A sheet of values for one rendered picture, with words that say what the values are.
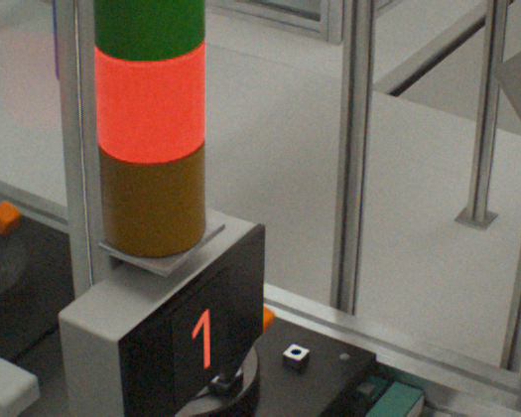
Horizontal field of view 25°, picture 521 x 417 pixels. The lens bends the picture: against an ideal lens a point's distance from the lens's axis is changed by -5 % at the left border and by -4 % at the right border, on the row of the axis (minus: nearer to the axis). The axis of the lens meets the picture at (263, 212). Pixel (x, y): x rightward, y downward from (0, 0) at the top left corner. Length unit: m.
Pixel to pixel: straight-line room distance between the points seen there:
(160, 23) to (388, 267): 0.80
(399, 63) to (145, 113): 1.22
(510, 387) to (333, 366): 0.15
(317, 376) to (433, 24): 1.02
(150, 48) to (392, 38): 1.32
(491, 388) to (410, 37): 0.94
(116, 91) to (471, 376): 0.54
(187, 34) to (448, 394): 0.53
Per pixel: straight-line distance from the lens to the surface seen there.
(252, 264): 0.63
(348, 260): 1.04
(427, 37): 1.83
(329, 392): 0.94
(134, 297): 0.58
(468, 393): 0.96
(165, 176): 0.54
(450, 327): 1.20
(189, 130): 0.54
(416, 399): 0.97
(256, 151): 1.48
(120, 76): 0.52
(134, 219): 0.56
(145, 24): 0.51
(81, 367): 0.58
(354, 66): 0.96
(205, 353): 0.62
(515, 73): 0.94
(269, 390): 0.94
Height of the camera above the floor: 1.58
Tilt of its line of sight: 32 degrees down
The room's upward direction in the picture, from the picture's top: 1 degrees clockwise
